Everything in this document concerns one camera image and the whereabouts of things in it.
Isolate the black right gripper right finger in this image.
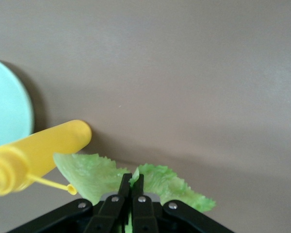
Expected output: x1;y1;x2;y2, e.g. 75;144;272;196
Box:
130;174;236;233

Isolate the mint green plate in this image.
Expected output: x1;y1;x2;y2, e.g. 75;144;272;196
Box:
0;57;35;152

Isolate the yellow mustard squeeze bottle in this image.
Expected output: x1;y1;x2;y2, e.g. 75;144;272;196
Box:
0;119;92;197

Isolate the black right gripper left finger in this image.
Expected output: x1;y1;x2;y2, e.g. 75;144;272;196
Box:
7;173;133;233

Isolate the green lettuce leaf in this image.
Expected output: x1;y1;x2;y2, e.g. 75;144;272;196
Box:
53;152;216;233

